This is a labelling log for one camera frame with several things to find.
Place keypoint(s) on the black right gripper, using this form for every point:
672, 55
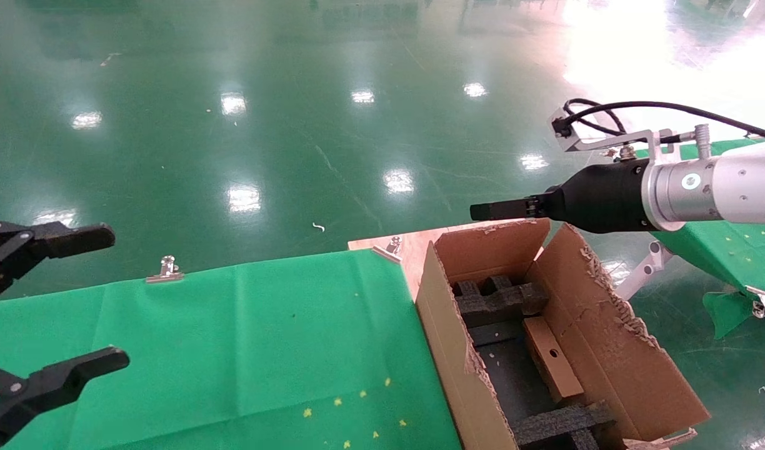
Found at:
607, 197

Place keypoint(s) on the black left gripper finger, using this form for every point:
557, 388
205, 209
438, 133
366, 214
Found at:
20, 244
39, 390

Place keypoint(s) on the slim cardboard box with hole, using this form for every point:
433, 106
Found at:
560, 381

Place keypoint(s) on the open brown cardboard carton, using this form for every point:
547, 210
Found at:
607, 362

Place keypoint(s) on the dark grey foam insert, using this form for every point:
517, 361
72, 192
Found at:
557, 425
495, 300

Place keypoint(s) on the silver binder clip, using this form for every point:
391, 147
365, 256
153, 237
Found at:
760, 305
390, 249
165, 272

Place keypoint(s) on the white metal table leg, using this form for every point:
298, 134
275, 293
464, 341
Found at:
645, 269

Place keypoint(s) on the green tablecloth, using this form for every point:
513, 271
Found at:
232, 344
732, 256

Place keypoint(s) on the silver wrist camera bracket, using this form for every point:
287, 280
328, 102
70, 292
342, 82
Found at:
573, 142

